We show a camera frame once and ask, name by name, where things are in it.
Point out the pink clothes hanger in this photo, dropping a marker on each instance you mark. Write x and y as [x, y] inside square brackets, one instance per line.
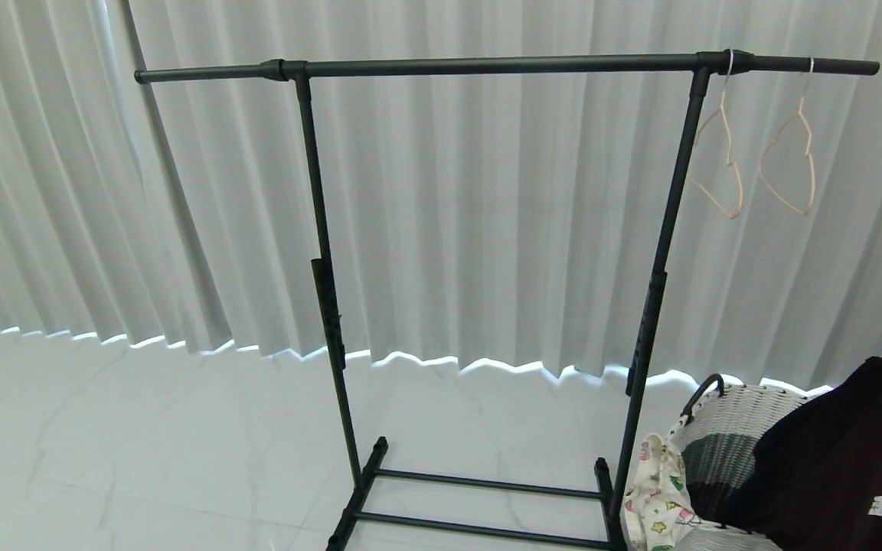
[709, 197]
[782, 197]

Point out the black t-shirt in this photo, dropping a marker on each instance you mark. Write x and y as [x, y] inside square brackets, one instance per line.
[831, 459]

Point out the black clothes rack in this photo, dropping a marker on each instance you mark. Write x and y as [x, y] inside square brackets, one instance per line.
[487, 65]

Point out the white laundry basket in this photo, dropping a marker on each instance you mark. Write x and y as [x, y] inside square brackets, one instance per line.
[724, 417]

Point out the white curtain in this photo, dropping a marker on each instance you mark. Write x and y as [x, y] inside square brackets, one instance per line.
[487, 229]

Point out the cream printed garment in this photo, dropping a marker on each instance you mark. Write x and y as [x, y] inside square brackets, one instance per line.
[659, 497]

